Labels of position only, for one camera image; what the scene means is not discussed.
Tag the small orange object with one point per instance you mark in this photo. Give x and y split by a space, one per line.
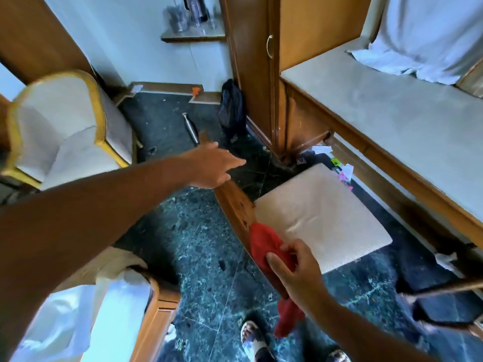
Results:
195 92

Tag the white armchair with yellow trim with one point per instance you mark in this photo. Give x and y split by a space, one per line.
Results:
64 128

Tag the black bag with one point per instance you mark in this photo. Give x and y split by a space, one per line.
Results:
232 109

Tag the person's left forearm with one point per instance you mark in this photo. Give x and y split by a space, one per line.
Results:
83 222

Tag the person's left hand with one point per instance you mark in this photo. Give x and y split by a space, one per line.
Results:
205 165

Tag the wooden cabinet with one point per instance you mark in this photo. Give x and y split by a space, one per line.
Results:
252 64

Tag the wooden wall shelf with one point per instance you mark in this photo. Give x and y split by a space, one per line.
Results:
194 35

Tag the white sheet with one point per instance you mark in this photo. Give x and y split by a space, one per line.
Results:
422 37

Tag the wooden chair with beige seat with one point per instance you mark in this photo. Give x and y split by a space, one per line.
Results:
320 214

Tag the steel bottle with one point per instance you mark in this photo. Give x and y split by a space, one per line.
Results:
190 128

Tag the person's right hand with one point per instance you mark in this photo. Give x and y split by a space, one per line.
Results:
298 277

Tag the dark bottle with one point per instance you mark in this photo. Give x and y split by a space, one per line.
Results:
196 9

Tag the crumpled white tissue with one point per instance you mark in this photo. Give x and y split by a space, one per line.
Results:
446 262

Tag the red cloth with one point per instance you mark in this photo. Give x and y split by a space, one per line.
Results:
266 241

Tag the person's left fingers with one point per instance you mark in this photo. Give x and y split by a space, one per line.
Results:
226 163

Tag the wooden bench with white cushion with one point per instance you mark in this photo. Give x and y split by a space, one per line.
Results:
396 120

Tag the person's right forearm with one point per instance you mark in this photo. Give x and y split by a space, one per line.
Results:
362 327

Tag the wooden skirting board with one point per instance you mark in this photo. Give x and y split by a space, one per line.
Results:
169 89

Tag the yellow green small packet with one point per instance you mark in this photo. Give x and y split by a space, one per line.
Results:
335 162

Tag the wooden door frame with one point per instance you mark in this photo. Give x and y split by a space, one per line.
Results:
37 33

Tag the clear glass jar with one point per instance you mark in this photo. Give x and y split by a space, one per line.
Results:
176 18

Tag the white sandal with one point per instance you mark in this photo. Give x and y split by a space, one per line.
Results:
338 356
254 341

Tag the dark wooden stool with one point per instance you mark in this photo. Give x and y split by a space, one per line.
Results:
441 297

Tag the person's right thumb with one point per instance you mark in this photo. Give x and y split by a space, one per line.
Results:
276 264

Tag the wooden armchair with plastic cover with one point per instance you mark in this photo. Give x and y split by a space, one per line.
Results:
113 312

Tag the white paper scrap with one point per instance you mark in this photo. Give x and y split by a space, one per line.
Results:
322 150
347 171
137 88

